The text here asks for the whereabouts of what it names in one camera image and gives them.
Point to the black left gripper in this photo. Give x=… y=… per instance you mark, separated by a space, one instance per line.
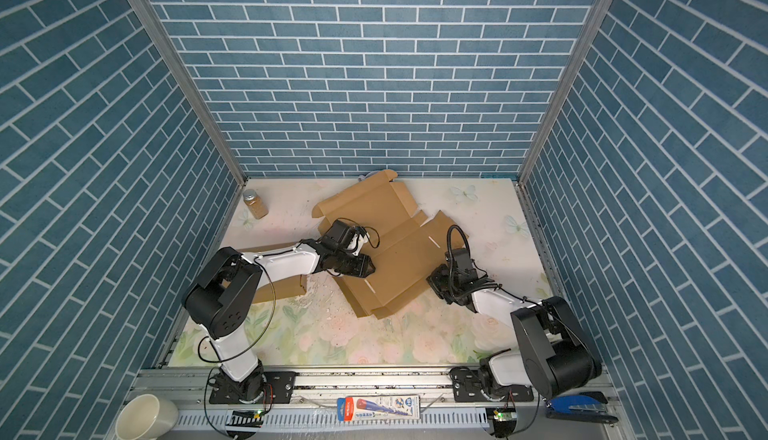
x=362 y=266

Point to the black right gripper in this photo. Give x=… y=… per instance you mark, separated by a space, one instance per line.
x=433 y=279

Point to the brown cardboard box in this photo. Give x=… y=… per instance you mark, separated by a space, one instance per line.
x=284 y=287
x=411 y=245

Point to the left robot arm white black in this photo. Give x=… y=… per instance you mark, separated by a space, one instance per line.
x=220 y=297

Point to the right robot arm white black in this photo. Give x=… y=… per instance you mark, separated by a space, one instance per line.
x=553 y=354

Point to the glass spice jar silver lid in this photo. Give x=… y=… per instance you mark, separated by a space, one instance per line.
x=254 y=204

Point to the blue red white packet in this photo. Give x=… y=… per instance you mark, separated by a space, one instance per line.
x=373 y=408

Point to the blue black stapler tool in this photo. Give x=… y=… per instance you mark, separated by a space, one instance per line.
x=585 y=407

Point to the white ceramic bowl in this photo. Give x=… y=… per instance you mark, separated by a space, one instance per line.
x=146 y=417

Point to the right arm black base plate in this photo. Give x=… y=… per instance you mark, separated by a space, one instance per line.
x=476 y=385

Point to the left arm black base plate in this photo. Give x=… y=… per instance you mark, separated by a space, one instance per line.
x=266 y=388

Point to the aluminium front rail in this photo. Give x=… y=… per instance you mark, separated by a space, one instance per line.
x=311 y=413

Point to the aluminium corner post right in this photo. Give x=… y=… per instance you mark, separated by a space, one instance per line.
x=593 y=21

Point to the aluminium corner post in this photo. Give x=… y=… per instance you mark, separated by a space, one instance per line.
x=593 y=21
x=154 y=28

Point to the aluminium corner post left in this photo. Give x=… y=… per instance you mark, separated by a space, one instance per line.
x=154 y=28

